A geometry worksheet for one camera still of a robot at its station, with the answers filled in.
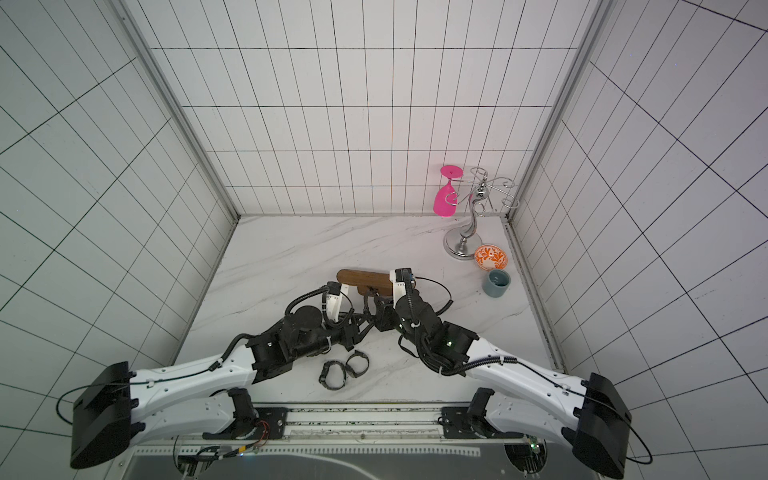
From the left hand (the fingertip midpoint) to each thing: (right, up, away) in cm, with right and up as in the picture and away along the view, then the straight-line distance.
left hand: (368, 324), depth 73 cm
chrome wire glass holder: (+33, +35, +15) cm, 51 cm away
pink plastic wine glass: (+25, +36, +26) cm, 51 cm away
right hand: (+1, +8, +1) cm, 8 cm away
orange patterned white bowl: (+42, +15, +30) cm, 53 cm away
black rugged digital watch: (-12, -14, +4) cm, 19 cm away
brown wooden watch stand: (-3, +8, +18) cm, 20 cm away
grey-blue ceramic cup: (+40, +7, +20) cm, 45 cm away
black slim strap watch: (-5, -15, +6) cm, 16 cm away
